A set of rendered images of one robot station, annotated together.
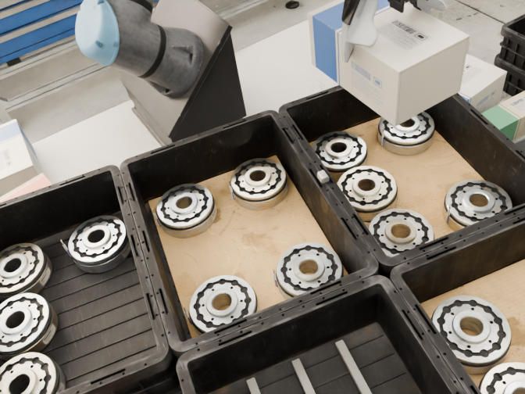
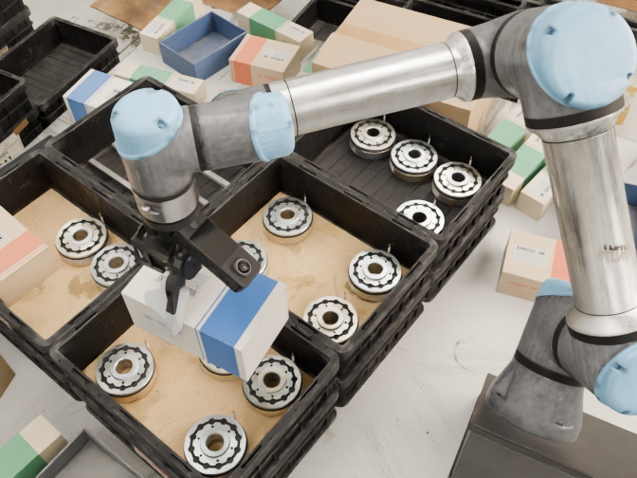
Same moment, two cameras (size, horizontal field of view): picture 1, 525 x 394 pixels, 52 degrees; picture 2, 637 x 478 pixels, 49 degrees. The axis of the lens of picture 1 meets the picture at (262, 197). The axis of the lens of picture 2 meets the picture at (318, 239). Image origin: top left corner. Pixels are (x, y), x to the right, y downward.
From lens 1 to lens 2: 1.32 m
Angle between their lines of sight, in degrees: 75
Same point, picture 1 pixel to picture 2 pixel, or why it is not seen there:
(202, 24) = (525, 437)
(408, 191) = (193, 378)
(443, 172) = (166, 414)
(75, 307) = (395, 189)
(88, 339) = (367, 178)
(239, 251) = (309, 267)
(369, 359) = not seen: hidden behind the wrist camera
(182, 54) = (508, 386)
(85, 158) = not seen: hidden behind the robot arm
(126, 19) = (548, 311)
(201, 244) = (343, 261)
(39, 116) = not seen: outside the picture
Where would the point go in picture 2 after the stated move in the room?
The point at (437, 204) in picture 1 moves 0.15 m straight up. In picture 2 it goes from (163, 374) to (146, 331)
